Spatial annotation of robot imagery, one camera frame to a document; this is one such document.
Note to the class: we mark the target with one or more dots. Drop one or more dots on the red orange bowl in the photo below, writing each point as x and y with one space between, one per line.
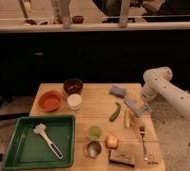
50 101

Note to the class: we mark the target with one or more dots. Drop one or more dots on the green cup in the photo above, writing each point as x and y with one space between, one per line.
94 133

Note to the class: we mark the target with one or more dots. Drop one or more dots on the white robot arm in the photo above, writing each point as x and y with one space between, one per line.
157 81

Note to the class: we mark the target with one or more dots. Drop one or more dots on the white dish brush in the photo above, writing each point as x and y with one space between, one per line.
40 129

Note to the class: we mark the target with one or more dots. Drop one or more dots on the green cucumber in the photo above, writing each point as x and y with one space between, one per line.
115 114

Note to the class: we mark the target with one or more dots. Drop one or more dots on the dark brown bowl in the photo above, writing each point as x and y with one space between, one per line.
73 86

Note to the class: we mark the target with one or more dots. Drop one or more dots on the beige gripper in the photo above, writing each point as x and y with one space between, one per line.
139 103

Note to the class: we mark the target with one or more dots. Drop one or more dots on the green plastic tray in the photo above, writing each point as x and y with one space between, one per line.
28 150

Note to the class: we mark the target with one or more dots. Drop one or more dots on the black cabinet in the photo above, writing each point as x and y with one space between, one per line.
30 59

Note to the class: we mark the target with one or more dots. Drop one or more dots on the blue grey towel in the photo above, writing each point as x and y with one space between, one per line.
139 111

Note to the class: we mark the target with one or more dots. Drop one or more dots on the blue sponge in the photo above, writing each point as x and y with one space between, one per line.
117 91

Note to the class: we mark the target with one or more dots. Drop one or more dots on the silver fork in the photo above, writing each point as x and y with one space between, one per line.
142 134

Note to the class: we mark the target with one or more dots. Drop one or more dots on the metal cup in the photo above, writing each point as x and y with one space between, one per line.
94 149

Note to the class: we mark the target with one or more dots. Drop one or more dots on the white cup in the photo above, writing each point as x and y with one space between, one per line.
74 101

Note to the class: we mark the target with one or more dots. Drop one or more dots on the yellow apple piece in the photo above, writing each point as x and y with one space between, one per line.
112 142

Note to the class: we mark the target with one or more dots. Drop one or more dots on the dark brown scrub block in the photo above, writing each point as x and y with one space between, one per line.
120 157

